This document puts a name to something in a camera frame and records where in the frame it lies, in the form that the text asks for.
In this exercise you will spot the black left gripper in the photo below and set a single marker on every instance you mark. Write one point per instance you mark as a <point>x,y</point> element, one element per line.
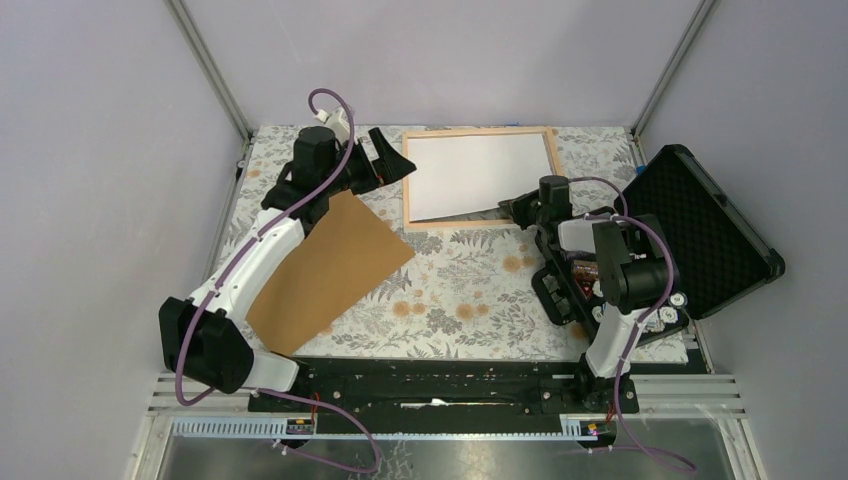
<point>387,168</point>

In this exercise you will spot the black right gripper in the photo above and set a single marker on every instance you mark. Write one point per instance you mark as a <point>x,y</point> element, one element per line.
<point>516,207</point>

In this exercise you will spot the printed photo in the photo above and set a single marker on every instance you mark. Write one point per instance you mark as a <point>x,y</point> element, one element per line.
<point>477,172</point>

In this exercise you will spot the light wooden picture frame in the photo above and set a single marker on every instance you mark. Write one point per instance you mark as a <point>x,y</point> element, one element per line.
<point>480,225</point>

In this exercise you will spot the brown cardboard backing board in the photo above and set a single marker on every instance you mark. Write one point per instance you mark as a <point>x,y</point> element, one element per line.
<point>349,253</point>

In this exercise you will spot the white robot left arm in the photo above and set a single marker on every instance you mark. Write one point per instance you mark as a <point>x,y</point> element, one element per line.
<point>199,335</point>

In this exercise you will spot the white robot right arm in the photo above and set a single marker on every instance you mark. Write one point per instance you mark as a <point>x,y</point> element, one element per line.
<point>604,260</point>

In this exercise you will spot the floral patterned table mat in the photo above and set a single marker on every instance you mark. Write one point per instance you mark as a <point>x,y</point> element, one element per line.
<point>466,293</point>

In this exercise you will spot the black poker chip case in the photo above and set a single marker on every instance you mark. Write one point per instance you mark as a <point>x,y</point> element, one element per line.
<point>718,255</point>

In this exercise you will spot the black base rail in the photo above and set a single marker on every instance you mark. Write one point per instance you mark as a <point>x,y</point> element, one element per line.
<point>461,396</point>

